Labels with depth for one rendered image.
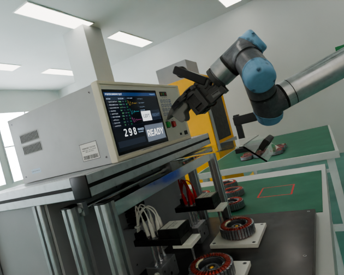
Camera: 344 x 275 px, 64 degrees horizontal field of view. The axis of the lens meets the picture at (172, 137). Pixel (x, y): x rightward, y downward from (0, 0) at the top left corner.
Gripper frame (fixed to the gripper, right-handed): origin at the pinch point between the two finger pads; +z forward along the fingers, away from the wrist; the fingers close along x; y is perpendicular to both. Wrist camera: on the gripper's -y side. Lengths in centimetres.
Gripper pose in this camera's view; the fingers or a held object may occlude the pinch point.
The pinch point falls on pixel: (168, 114)
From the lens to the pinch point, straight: 91.3
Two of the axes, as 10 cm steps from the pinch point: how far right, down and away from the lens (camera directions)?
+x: 4.7, -1.3, 8.7
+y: 5.9, 7.8, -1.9
